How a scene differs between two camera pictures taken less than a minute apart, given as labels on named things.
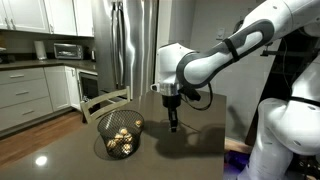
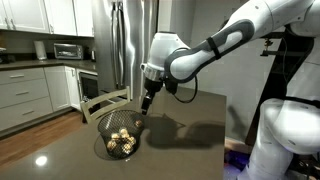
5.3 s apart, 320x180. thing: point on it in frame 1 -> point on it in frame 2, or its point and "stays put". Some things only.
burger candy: (111, 143) stays put
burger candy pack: (127, 148) stays put
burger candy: (124, 131) stays put
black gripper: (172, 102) -> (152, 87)
